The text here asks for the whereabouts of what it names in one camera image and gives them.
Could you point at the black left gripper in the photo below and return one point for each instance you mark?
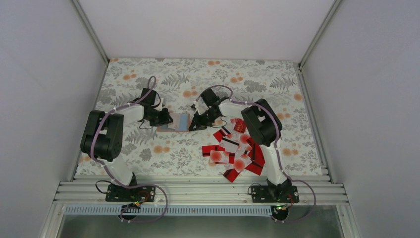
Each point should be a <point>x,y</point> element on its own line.
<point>165,118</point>

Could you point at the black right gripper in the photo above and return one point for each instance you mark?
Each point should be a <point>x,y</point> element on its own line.
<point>198,123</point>

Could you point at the tan leather card holder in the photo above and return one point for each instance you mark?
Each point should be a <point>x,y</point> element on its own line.
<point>181,123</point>

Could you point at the red card with gold print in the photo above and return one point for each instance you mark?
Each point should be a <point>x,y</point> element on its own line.
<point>238,125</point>

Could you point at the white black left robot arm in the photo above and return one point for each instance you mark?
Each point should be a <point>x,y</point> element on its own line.
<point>103,135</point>

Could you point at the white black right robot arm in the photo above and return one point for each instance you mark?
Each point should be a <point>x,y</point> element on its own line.
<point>263,127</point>

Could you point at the red card bottom of pile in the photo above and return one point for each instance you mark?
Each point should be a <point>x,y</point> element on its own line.
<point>231,174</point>

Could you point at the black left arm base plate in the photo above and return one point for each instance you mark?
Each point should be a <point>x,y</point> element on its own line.
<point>117,193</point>

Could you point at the perforated grey cable duct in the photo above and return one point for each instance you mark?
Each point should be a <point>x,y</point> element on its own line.
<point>171,210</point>

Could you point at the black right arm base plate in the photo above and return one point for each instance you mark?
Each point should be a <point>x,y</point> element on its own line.
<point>264,194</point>

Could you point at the aluminium rail frame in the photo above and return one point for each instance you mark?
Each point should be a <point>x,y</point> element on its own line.
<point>204,190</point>

